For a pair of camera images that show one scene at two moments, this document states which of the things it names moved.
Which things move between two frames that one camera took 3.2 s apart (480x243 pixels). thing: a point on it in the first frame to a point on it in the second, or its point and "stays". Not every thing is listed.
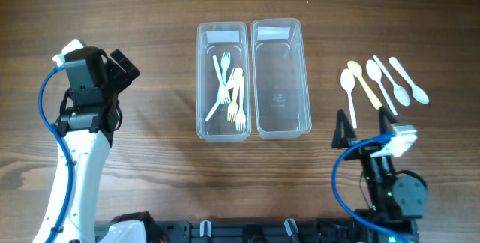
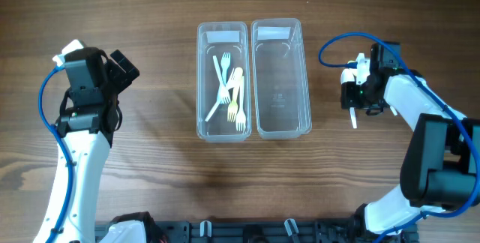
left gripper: x=123 y=79 stays
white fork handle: x=224 y=94 stays
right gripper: x=339 y=142 to x=348 y=97
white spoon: x=347 y=79 stays
